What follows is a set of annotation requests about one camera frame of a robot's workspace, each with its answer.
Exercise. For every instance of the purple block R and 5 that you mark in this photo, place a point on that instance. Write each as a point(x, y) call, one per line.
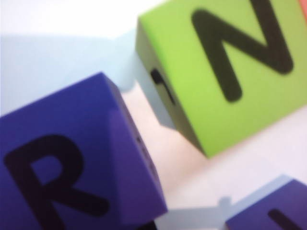
point(84, 107)

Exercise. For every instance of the green block N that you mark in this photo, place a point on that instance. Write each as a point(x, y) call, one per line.
point(192, 95)

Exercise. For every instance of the purple block B and orange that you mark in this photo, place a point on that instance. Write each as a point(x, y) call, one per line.
point(251, 215)

